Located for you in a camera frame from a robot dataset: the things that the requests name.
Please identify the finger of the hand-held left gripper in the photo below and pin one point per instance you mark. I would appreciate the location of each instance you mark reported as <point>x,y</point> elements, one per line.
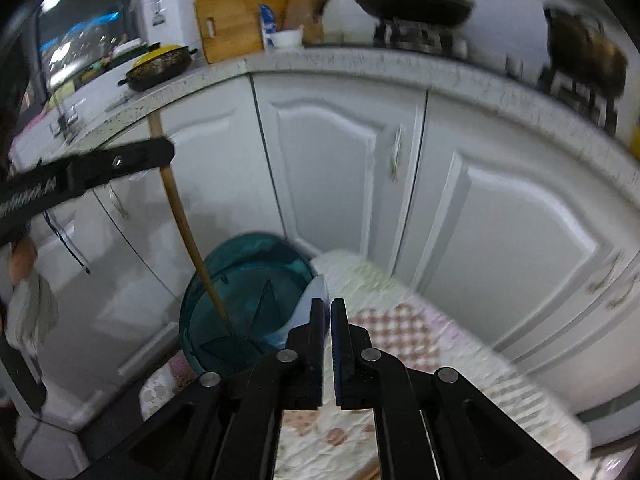
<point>125,162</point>

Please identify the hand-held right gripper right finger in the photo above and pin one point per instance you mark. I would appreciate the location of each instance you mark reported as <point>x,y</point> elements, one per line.
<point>342,360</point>

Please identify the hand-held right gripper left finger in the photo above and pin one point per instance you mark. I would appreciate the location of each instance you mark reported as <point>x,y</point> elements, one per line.
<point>318,345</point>

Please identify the long wooden stick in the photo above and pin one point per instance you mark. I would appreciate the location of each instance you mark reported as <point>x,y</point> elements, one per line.
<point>182,225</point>

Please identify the teal transparent plastic container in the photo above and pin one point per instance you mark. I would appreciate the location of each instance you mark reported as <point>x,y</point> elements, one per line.
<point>240,280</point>

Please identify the person's left forearm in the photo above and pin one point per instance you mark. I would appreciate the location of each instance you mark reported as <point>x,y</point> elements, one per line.
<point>32,310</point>

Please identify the person's left hand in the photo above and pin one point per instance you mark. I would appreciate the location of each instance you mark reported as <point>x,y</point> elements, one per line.
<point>22,260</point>

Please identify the white cabinet door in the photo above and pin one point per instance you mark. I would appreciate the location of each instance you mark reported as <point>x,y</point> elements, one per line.
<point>215,175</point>
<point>500,240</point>
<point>100,310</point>
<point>625,350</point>
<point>325,160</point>

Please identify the black casserole with yellow lid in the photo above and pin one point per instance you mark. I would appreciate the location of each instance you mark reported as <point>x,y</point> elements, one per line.
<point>160,67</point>

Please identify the patterned quilted floor mat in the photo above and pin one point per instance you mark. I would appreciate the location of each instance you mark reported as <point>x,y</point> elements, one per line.
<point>450,360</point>

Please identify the green container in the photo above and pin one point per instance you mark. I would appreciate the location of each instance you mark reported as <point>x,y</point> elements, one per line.
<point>127,50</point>

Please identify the kitchen window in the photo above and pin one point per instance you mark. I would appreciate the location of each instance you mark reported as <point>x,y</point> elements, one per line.
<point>80,25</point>

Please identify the metal peeler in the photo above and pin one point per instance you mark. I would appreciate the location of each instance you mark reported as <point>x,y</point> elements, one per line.
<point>158,10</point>

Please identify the wooden cutting board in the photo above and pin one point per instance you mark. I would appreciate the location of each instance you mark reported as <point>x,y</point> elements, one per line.
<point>235,25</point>

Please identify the blue and white packet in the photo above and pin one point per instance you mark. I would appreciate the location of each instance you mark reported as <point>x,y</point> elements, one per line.
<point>268,25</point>

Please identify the white bowl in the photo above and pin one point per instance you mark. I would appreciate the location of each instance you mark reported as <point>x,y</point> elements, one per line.
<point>287,39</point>

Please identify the wooden knife block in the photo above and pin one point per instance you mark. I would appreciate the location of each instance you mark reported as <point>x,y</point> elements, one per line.
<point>300,10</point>

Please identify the speckled stone countertop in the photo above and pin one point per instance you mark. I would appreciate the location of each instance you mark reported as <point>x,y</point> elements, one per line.
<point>350,62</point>

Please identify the black gas stove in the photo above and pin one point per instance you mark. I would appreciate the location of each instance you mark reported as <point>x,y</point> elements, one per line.
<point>415,35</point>

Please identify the black wok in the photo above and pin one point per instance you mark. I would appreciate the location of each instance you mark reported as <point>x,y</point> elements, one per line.
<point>415,12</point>

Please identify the yellow cooking oil bottle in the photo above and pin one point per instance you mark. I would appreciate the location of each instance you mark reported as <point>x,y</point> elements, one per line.
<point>636,142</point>

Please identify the dark steel pot with lid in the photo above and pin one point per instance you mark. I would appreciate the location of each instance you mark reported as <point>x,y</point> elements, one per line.
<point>585,55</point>

